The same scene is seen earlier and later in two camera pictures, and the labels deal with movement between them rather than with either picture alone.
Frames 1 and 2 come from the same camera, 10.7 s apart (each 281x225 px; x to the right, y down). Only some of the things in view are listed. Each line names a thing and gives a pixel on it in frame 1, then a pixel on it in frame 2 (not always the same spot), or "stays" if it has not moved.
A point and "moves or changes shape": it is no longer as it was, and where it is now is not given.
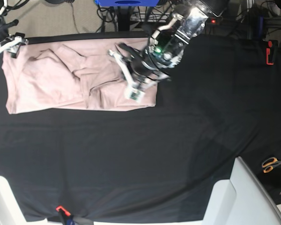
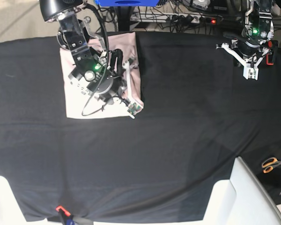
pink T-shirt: x=69 y=74 moves or changes shape
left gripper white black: x=11 y=45 → x=109 y=77
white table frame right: x=242 y=200 stays
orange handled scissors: x=269 y=163 stays
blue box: x=127 y=3 stays
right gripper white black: x=140 y=74 → x=247 y=55
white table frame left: x=5 y=209 stays
